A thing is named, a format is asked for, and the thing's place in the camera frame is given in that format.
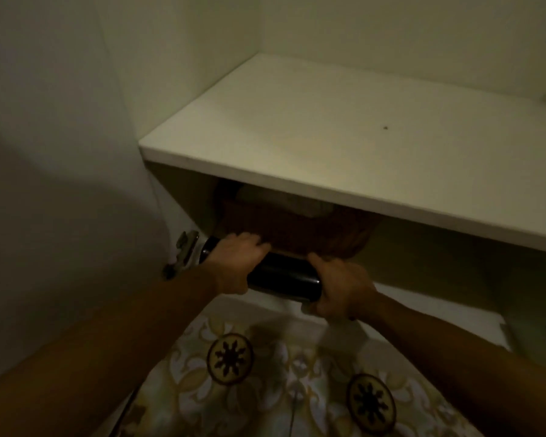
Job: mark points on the person's right hand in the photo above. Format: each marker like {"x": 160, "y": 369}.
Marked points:
{"x": 343, "y": 291}

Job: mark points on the black cylindrical bottle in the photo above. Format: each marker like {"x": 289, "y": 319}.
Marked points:
{"x": 284, "y": 277}

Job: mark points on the person's right forearm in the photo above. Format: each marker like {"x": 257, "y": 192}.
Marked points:
{"x": 473, "y": 373}

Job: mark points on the person's left hand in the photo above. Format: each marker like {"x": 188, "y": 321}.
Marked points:
{"x": 234, "y": 268}

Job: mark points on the white cabinet shelf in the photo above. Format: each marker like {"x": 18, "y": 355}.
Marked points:
{"x": 368, "y": 145}

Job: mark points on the person's left fingers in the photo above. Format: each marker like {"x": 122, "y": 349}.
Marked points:
{"x": 250, "y": 243}

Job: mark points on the person's left forearm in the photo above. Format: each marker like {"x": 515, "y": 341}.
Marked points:
{"x": 95, "y": 354}

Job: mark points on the person's right thumb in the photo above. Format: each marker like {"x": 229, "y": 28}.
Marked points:
{"x": 317, "y": 264}

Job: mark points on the floral patterned cloth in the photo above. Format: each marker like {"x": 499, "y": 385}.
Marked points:
{"x": 282, "y": 377}

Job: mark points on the brown woven basket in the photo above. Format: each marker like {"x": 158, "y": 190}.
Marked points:
{"x": 300, "y": 229}

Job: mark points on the white cabinet door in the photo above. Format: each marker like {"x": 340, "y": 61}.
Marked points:
{"x": 59, "y": 177}

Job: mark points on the metal cabinet hinge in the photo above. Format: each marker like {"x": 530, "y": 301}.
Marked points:
{"x": 182, "y": 254}

